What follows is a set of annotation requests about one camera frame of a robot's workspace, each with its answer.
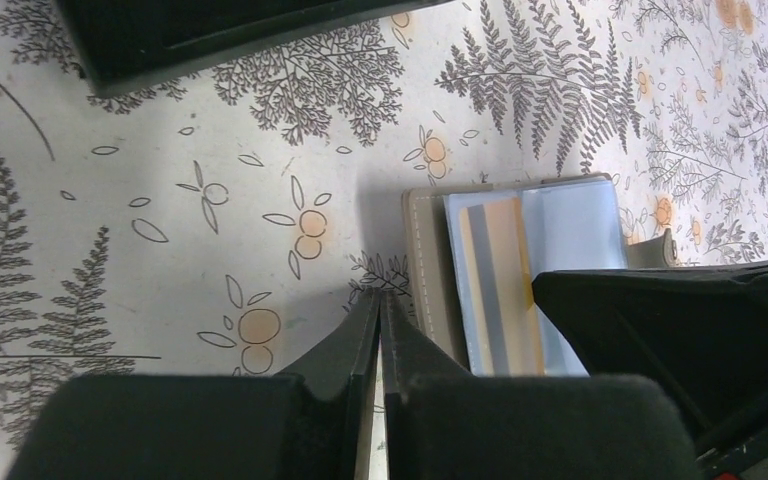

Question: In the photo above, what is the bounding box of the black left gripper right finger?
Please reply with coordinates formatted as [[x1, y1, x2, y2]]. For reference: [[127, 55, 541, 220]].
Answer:
[[380, 293, 699, 479]]

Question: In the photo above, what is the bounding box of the black plastic card tray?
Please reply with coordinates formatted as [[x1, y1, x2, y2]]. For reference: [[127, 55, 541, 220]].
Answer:
[[53, 0, 429, 99]]

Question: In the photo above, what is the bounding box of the floral patterned table mat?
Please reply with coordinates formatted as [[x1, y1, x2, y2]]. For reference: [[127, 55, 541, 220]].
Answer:
[[0, 1, 768, 479]]

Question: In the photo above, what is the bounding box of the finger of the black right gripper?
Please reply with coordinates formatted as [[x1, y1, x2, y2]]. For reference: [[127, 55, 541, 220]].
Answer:
[[532, 261, 768, 453]]

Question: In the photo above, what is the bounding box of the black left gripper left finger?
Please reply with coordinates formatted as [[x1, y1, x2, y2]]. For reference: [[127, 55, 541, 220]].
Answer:
[[8, 289, 381, 479]]

